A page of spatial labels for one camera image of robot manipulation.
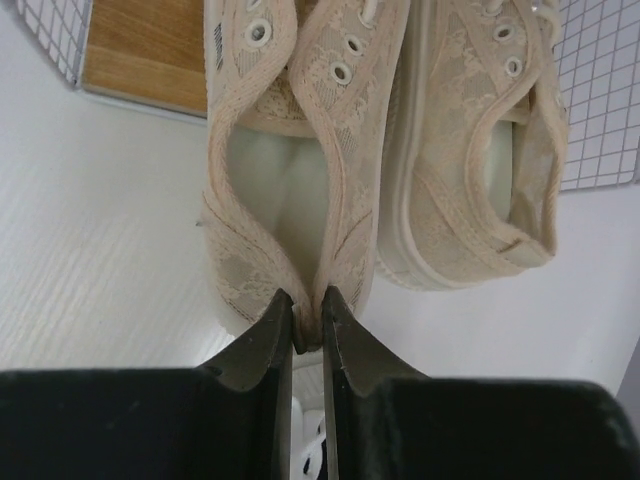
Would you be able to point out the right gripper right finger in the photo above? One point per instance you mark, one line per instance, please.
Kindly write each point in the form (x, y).
(387, 420)

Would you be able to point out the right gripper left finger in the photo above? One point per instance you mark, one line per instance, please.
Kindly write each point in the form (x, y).
(228, 418)

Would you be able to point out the black white sneaker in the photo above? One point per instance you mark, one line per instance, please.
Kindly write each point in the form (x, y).
(308, 427)

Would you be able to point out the beige lace sneaker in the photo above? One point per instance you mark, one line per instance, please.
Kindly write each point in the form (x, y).
(298, 95)
(476, 142)

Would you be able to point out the white wire wooden shoe shelf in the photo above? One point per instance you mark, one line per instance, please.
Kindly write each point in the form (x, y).
(150, 54)

